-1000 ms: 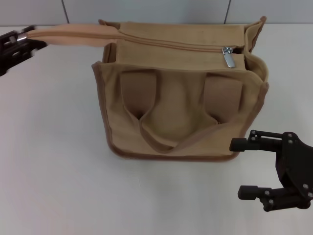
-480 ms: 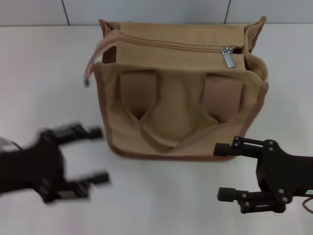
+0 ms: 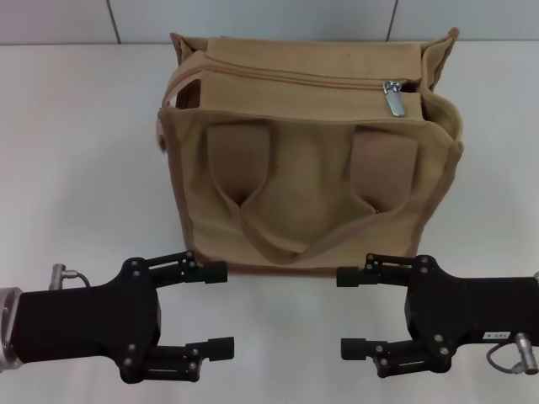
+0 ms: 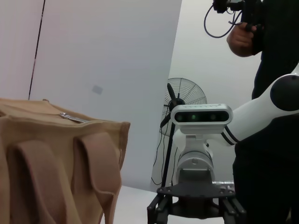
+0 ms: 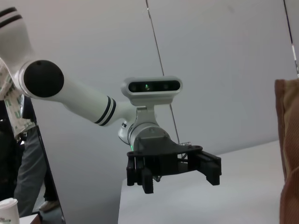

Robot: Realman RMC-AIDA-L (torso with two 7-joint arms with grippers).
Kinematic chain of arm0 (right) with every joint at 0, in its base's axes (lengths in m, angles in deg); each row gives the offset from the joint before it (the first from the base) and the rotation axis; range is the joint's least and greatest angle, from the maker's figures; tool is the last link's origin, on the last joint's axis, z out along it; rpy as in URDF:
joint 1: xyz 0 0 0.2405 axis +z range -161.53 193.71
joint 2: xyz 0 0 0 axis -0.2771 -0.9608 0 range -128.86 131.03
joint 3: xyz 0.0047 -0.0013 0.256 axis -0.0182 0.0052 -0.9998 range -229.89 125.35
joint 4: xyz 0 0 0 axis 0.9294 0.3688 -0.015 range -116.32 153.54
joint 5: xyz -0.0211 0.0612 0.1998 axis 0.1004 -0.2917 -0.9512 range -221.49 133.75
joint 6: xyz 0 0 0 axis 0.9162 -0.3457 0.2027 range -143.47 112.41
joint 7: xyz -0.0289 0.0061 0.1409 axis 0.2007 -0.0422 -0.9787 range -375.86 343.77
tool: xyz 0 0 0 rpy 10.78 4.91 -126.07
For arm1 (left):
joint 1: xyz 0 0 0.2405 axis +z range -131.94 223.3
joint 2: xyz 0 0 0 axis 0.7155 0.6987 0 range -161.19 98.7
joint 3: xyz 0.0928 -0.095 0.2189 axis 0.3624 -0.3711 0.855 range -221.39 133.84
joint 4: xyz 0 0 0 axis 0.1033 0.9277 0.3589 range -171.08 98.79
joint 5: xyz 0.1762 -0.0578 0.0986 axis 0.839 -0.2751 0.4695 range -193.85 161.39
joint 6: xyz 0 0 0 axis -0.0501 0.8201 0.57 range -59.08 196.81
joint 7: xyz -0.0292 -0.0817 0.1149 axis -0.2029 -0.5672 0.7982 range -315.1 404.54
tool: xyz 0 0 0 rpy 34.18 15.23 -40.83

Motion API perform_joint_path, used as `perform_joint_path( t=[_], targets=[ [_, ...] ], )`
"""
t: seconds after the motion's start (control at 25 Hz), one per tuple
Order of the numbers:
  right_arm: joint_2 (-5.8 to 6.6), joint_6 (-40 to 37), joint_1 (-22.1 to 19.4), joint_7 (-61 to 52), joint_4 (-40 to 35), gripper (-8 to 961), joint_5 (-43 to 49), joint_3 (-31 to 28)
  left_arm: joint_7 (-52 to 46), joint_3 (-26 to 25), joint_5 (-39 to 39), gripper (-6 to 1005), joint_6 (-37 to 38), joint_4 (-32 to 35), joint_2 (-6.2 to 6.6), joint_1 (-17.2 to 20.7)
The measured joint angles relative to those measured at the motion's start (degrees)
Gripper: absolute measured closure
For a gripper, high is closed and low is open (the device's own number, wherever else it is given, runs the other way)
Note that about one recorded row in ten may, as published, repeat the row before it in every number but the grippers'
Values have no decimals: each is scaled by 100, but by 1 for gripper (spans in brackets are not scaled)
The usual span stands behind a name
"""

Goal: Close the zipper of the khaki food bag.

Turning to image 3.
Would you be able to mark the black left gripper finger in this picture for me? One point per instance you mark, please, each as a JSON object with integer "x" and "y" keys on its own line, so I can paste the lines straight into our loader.
{"x": 221, "y": 348}
{"x": 215, "y": 272}

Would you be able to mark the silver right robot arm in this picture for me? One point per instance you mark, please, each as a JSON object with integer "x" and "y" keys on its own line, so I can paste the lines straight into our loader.
{"x": 537, "y": 281}

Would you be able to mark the khaki canvas food bag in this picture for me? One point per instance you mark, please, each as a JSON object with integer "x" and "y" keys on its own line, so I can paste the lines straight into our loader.
{"x": 311, "y": 177}

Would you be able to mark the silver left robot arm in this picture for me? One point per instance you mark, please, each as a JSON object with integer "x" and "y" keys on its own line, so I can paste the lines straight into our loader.
{"x": 6, "y": 328}

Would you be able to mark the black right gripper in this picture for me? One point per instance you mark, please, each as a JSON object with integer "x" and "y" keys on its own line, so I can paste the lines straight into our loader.
{"x": 471, "y": 311}

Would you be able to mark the silver metal zipper pull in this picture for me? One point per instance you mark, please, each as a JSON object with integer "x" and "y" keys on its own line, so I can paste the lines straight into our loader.
{"x": 396, "y": 103}

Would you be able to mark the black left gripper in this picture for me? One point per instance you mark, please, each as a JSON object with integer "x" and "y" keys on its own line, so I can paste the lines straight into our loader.
{"x": 84, "y": 324}

